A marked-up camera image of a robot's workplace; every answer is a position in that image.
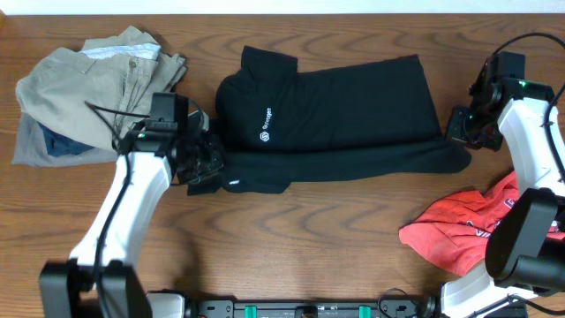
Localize black polo shirt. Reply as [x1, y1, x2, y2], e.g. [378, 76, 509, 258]
[188, 47, 471, 195]

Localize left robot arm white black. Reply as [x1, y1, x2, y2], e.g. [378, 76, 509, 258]
[39, 95, 223, 317]

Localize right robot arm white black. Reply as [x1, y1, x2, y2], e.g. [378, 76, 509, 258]
[427, 46, 564, 317]

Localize red printed t-shirt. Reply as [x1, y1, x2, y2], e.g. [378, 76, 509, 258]
[398, 170, 565, 277]

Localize folded khaki pants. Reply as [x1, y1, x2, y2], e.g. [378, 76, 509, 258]
[16, 26, 186, 150]

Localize folded navy garment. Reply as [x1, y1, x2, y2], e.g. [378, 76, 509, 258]
[39, 123, 93, 157]

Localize folded grey garment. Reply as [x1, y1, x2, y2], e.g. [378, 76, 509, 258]
[12, 113, 117, 167]

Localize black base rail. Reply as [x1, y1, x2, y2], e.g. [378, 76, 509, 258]
[185, 290, 444, 318]

